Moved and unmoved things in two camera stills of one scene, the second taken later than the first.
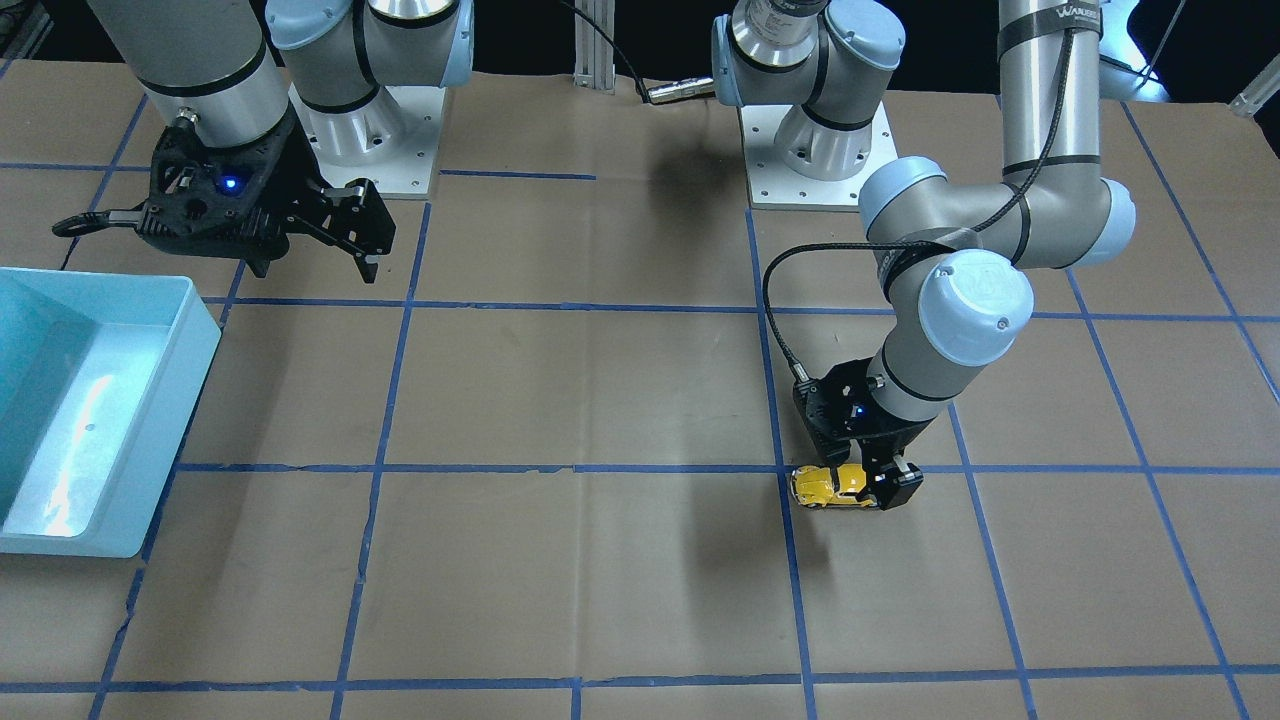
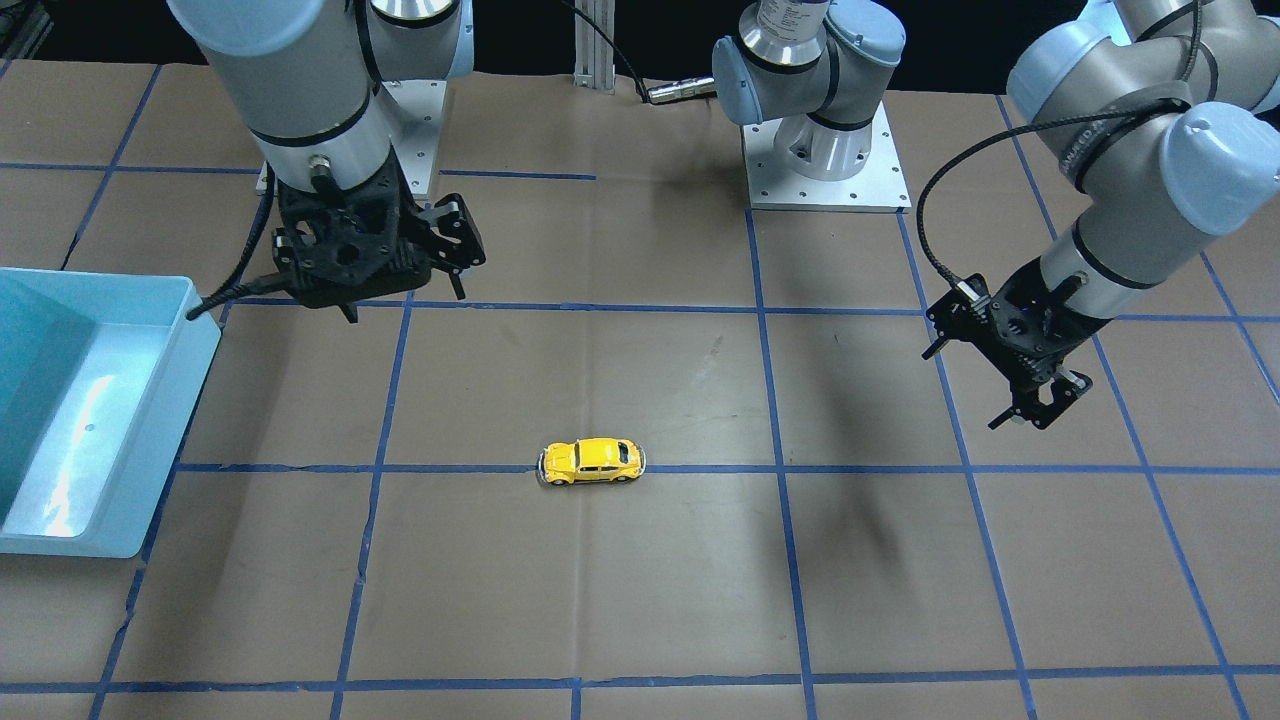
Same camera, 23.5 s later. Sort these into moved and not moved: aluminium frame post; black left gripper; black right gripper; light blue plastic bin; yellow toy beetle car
Moved: yellow toy beetle car; black right gripper; black left gripper
Not moved: aluminium frame post; light blue plastic bin
